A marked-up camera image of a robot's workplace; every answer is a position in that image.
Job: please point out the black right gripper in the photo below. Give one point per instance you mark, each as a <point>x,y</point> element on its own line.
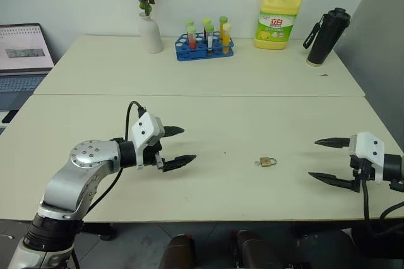
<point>363,169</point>

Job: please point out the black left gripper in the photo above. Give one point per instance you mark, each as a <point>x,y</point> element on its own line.
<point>151,154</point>

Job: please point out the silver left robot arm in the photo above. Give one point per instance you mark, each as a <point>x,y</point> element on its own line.
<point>67,183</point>

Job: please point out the small brass padlock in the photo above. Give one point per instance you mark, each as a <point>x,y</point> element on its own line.
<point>267,162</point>

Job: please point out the blue test tube rack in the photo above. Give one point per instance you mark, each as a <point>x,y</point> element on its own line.
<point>186,54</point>

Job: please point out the dark rounded brown shape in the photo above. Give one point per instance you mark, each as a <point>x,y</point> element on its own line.
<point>180,251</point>
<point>255,250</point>

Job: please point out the green-capped red liquid tube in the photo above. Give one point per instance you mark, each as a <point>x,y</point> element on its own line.
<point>191,38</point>

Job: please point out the green-capped white-labelled tube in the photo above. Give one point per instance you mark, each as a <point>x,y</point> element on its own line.
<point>210,40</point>

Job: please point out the black table leg with caster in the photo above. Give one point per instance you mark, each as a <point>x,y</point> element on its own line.
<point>101,231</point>

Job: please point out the white ceramic vase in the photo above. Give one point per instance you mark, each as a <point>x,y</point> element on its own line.
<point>151,35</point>

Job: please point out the yellow-capped orange liquid tube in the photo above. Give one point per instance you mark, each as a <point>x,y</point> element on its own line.
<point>226,40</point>

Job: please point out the green-capped empty test tube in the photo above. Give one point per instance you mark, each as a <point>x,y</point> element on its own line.
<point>189,23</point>

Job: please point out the green-capped dark liquid tube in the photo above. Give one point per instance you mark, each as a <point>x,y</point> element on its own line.
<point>206,24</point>

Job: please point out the green-capped orange liquid tube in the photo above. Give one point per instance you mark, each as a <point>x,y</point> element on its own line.
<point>223,27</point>

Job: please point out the yellow dish soap pump bottle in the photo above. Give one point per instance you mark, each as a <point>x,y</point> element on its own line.
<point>274,26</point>

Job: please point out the dark flat phone-like object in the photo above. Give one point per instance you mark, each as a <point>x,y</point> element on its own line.
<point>9,117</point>

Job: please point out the grey open laptop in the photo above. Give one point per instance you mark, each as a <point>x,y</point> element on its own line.
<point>22,60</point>

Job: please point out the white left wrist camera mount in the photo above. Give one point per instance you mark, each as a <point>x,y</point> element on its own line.
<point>146,128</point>

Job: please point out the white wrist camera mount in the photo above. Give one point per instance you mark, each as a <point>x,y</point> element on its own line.
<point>369,147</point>
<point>146,128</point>

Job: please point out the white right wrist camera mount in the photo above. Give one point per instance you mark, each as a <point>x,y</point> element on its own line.
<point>369,147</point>

